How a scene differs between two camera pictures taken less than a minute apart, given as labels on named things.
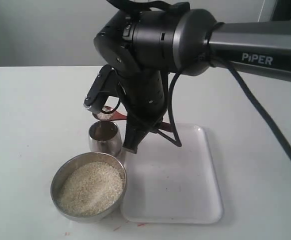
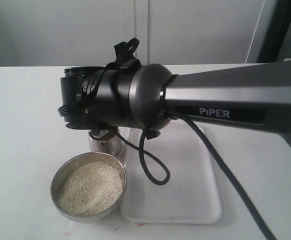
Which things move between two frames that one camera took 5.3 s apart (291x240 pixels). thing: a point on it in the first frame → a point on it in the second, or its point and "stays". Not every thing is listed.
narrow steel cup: [105, 136] stays
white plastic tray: [167, 183] stays
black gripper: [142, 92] → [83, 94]
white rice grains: [90, 189] stays
